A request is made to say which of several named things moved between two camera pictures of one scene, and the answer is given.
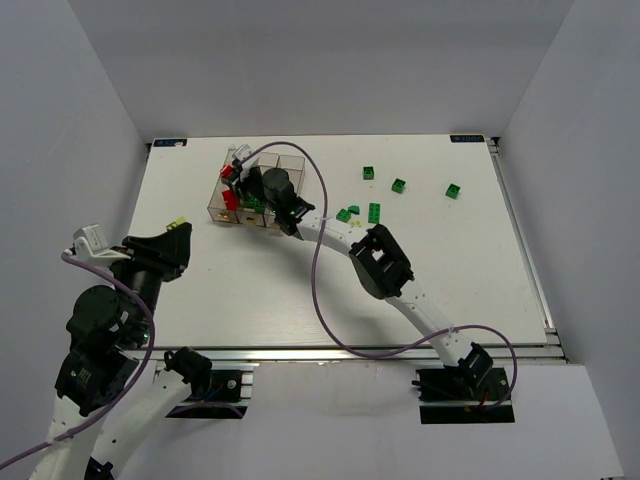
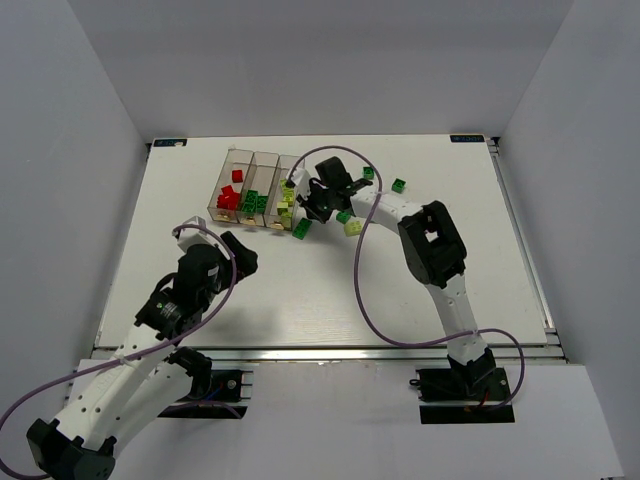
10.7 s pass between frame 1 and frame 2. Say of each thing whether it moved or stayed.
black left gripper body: moved
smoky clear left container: stayed
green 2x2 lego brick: stayed
